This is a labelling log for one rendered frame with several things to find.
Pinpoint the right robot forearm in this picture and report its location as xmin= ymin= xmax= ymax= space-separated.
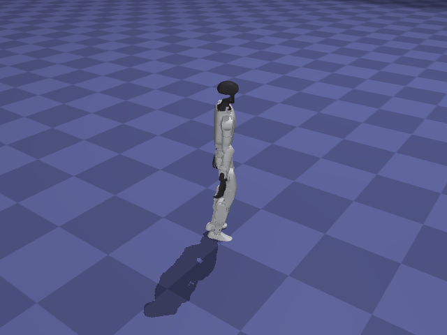
xmin=219 ymin=148 xmax=234 ymax=179

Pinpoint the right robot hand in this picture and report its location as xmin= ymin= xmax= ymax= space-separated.
xmin=213 ymin=173 xmax=228 ymax=199

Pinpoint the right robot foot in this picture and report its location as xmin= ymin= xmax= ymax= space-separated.
xmin=207 ymin=230 xmax=232 ymax=241

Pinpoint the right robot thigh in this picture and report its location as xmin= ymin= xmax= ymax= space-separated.
xmin=215 ymin=165 xmax=237 ymax=209

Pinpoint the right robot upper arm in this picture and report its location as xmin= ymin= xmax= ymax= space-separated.
xmin=221 ymin=116 xmax=235 ymax=153

